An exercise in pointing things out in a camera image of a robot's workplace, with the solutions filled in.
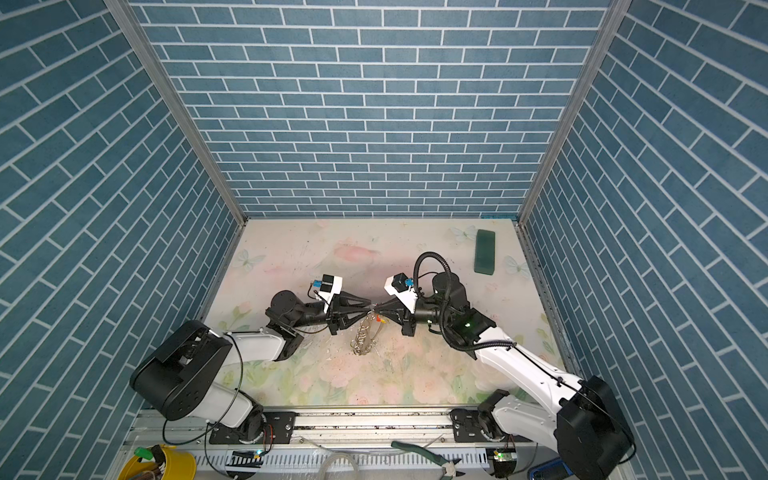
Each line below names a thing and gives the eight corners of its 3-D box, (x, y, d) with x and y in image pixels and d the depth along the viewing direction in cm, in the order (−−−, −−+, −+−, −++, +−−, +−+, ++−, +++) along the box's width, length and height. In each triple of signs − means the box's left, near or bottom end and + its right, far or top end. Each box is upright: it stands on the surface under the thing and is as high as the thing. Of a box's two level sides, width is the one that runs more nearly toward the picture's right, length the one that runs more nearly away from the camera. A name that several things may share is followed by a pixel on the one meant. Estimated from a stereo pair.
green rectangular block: (473, 271, 107) (474, 268, 105) (475, 233, 119) (476, 228, 118) (492, 275, 106) (494, 271, 104) (493, 235, 119) (494, 231, 117)
